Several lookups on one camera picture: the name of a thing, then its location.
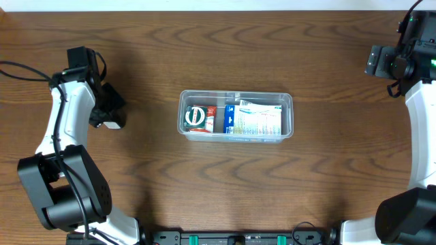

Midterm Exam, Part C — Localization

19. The dark brown medicine bottle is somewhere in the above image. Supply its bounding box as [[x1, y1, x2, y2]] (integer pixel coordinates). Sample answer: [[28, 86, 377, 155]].
[[103, 118, 126, 130]]

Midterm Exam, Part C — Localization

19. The green Zam-Buk box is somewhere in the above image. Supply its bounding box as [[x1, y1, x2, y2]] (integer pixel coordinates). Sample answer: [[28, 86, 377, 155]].
[[184, 106, 208, 129]]

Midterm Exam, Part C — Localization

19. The red Panadol ActiFast box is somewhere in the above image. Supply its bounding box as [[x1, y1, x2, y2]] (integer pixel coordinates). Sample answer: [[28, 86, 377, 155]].
[[189, 105, 217, 133]]

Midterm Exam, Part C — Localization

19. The white Panadol tube box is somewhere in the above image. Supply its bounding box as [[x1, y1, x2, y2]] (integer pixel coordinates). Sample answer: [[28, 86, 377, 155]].
[[239, 100, 282, 114]]

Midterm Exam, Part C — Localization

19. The blue cooling patch box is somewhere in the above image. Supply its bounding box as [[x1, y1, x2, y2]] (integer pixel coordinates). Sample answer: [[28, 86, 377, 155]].
[[223, 105, 281, 135]]

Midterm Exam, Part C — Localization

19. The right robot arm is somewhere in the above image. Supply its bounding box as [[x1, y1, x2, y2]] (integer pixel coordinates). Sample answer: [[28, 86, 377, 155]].
[[330, 9, 435, 244]]

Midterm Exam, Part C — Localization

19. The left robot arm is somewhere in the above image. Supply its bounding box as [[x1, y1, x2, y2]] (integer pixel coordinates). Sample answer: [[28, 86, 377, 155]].
[[17, 46, 146, 244]]

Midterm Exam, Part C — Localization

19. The clear plastic container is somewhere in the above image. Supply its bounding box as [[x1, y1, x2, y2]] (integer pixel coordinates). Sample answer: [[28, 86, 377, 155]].
[[177, 90, 294, 144]]

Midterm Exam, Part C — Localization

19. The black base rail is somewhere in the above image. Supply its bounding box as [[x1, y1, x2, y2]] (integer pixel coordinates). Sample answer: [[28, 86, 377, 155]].
[[65, 227, 341, 245]]

